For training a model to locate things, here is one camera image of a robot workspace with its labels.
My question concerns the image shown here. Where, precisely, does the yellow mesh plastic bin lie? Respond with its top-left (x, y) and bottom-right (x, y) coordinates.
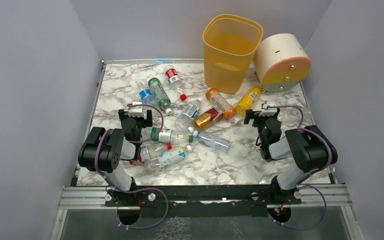
top-left (202, 14), bottom-right (264, 95)

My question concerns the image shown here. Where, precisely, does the yellow juice bottle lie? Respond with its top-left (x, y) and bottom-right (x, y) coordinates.
top-left (235, 84), bottom-right (263, 117)

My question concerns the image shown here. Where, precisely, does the red gold tea bottle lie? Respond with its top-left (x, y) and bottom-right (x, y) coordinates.
top-left (193, 105), bottom-right (224, 131)

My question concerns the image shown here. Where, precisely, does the green label crushed bottle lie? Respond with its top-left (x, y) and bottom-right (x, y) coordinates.
top-left (277, 106), bottom-right (314, 129)

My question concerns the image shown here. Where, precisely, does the orange cap juice bottle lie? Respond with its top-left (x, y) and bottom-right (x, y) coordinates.
top-left (205, 88), bottom-right (236, 120)

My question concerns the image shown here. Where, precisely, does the clear blue cap bottle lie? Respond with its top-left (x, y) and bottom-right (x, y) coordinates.
top-left (187, 126), bottom-right (232, 154)

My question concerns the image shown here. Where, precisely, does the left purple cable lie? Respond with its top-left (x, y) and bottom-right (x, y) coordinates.
top-left (94, 103), bottom-right (170, 231)

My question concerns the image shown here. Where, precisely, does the red label clear bottle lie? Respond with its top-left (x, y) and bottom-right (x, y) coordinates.
top-left (164, 65), bottom-right (187, 101)

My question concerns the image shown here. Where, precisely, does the green label tall bottle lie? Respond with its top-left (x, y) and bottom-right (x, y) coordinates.
top-left (148, 77), bottom-right (173, 115)

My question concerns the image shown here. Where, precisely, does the green white label bottle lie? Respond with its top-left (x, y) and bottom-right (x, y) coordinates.
top-left (141, 127), bottom-right (194, 145)

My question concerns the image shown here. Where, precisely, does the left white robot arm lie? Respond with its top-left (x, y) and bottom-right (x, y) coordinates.
top-left (78, 109), bottom-right (153, 192)

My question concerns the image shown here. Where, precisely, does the crushed clear water bottle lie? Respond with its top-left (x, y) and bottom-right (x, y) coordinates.
top-left (174, 96), bottom-right (204, 132)

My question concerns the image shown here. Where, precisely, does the red label bottle near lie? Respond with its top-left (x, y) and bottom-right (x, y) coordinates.
top-left (129, 143), bottom-right (172, 165)

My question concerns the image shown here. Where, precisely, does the blue label clear bottle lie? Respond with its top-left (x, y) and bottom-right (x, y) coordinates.
top-left (136, 81), bottom-right (155, 105)

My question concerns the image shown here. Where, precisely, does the blue white label bottle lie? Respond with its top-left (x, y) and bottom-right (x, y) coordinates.
top-left (144, 144), bottom-right (194, 171)

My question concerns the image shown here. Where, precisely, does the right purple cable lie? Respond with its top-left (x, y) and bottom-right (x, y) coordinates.
top-left (266, 105), bottom-right (333, 231)

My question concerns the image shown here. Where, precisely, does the purple cable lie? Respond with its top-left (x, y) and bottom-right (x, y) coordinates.
top-left (94, 103), bottom-right (170, 231)
top-left (266, 105), bottom-right (333, 231)

